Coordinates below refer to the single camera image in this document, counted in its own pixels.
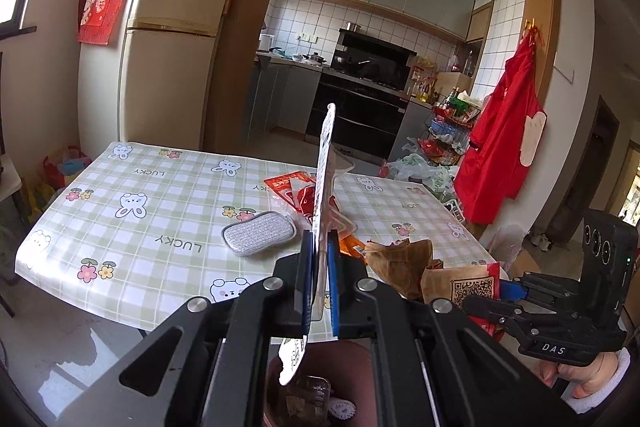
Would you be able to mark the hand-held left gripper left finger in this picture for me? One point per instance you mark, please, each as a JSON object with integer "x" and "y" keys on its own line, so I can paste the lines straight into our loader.
{"x": 305, "y": 289}

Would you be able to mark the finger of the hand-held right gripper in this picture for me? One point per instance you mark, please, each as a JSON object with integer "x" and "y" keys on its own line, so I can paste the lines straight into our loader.
{"x": 520, "y": 291}
{"x": 492, "y": 312}

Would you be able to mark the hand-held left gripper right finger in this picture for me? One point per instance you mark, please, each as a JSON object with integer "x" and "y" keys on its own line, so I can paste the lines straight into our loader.
{"x": 334, "y": 294}

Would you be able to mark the brown trash bin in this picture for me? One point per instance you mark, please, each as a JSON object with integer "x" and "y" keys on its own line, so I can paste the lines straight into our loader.
{"x": 350, "y": 357}

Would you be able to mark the white printed plastic bag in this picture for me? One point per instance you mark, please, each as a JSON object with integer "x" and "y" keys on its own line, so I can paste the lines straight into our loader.
{"x": 325, "y": 167}

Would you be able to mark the person's right forearm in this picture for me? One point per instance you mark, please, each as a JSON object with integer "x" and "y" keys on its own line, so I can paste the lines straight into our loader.
{"x": 615, "y": 397}

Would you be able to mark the person's right hand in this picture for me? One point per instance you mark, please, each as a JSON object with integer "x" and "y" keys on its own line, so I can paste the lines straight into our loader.
{"x": 585, "y": 377}

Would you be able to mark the brown paper bag with label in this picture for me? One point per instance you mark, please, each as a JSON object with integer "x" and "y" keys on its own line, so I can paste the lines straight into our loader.
{"x": 465, "y": 287}

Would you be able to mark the crumpled brown paper bag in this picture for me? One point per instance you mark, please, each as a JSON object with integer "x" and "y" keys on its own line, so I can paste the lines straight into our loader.
{"x": 400, "y": 264}

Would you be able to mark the silver scouring pad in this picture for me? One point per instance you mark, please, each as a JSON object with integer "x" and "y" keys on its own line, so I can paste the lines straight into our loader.
{"x": 257, "y": 234}

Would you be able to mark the red paper packet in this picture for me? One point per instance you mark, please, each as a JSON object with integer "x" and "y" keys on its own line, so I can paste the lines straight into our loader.
{"x": 287, "y": 189}

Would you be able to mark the clear plastic container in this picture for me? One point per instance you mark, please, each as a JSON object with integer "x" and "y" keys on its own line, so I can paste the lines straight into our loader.
{"x": 307, "y": 399}

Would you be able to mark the pile of plastic bags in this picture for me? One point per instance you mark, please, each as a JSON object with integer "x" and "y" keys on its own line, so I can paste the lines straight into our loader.
{"x": 420, "y": 169}

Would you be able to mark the red apron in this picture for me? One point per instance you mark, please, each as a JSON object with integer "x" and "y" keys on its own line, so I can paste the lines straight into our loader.
{"x": 500, "y": 137}

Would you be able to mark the checked printed tablecloth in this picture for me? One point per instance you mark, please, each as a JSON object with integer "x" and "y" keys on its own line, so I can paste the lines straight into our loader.
{"x": 150, "y": 217}

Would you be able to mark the black built-in oven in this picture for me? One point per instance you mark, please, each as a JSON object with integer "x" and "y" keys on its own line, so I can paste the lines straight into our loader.
{"x": 355, "y": 117}

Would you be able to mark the grey base cabinet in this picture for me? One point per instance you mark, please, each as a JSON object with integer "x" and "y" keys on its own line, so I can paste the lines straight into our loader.
{"x": 280, "y": 102}

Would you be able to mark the cardboard box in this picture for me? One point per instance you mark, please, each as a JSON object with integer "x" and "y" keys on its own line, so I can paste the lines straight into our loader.
{"x": 452, "y": 86}

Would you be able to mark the steel pot with lid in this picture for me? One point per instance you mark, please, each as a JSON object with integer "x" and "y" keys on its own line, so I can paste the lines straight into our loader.
{"x": 314, "y": 58}

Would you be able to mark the black range hood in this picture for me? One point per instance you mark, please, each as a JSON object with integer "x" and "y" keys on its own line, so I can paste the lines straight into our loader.
{"x": 372, "y": 57}

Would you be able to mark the steel pot on hood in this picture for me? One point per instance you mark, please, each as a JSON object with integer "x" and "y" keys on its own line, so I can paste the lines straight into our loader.
{"x": 351, "y": 27}

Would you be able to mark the beige refrigerator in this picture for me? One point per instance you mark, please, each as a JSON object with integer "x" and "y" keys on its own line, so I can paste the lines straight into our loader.
{"x": 170, "y": 57}

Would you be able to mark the colourful bags on floor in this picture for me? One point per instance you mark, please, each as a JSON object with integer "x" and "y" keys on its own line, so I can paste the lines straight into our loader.
{"x": 65, "y": 167}

